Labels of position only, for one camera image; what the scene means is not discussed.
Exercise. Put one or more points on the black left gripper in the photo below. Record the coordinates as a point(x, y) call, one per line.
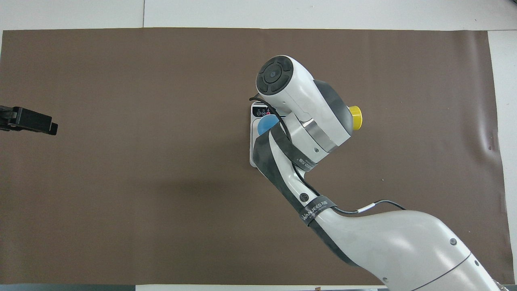
point(6, 118)

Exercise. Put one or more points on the light blue plastic cup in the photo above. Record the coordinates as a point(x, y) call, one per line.
point(265, 125)

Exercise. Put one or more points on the yellow squeeze bottle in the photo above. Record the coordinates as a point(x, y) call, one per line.
point(356, 118)

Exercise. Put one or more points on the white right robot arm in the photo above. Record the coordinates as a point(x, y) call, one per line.
point(387, 242)

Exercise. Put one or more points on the silver digital kitchen scale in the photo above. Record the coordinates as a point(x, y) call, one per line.
point(258, 111)

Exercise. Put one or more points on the brown paper table mat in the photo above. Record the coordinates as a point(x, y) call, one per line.
point(121, 202)

